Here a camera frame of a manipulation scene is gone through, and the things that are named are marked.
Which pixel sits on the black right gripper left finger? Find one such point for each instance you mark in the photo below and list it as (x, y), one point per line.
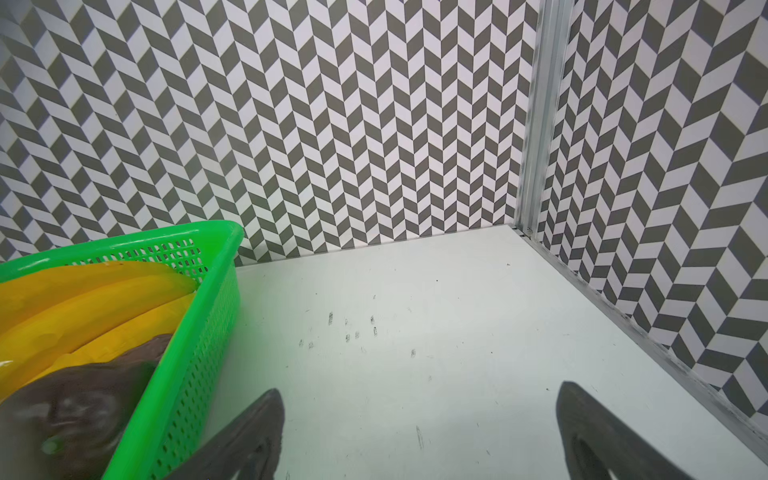
(249, 447)

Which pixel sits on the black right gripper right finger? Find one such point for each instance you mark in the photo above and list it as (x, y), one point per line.
(599, 445)

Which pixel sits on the dark purple fake fruit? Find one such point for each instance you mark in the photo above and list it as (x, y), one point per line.
(68, 424)

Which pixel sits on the green plastic basket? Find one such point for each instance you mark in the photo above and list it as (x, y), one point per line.
(167, 425)

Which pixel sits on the yellow fake banana bunch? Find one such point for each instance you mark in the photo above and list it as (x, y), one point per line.
(54, 312)

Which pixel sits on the aluminium corner post right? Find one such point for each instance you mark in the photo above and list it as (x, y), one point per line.
(548, 63)

